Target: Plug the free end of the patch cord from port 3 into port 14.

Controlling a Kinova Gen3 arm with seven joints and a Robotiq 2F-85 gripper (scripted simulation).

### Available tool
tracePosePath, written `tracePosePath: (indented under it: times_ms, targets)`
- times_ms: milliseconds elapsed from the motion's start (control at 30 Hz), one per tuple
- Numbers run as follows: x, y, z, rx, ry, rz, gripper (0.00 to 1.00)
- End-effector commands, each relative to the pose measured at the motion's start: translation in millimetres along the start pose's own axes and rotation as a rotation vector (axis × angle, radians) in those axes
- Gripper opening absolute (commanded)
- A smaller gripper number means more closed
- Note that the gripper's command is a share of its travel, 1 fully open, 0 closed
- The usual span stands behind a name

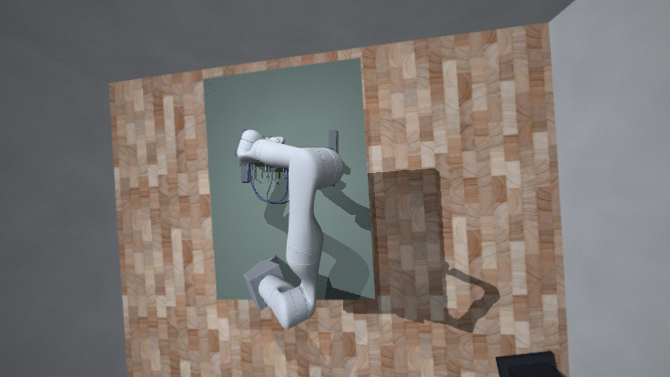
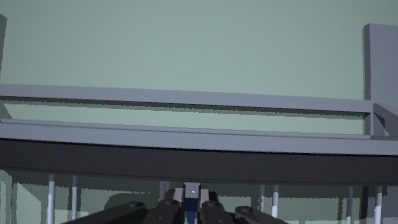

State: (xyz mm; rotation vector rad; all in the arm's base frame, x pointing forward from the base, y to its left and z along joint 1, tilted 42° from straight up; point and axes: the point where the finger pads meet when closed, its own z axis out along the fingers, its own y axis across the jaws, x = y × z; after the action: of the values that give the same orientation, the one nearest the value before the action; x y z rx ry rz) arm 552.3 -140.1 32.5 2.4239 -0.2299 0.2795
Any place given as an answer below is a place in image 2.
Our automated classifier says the blue cable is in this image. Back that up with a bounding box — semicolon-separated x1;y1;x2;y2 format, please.
187;211;195;224

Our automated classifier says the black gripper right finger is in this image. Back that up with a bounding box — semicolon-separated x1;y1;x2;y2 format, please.
197;185;290;224

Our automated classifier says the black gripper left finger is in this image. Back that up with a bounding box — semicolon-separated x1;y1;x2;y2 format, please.
62;184;186;224

